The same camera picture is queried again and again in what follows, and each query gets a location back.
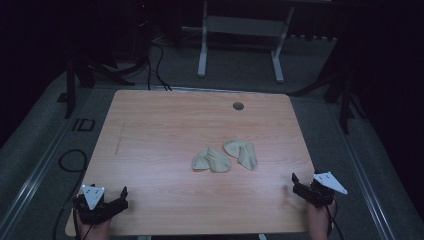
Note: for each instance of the black metal stand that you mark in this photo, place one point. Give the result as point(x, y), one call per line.
point(70, 90)
point(345, 100)

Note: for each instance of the person's left hand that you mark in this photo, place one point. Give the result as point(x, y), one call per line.
point(96, 230)

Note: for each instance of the grey round table grommet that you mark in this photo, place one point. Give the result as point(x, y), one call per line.
point(238, 106)

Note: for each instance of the person's right hand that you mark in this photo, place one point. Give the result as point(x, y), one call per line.
point(318, 221)

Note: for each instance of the beige sock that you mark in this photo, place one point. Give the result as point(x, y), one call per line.
point(243, 153)
point(211, 160)

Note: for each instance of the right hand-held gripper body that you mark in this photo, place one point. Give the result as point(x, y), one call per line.
point(325, 190)

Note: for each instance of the white desk frame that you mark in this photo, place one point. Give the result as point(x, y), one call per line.
point(243, 26)

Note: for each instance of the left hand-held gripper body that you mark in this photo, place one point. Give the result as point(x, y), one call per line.
point(87, 213)

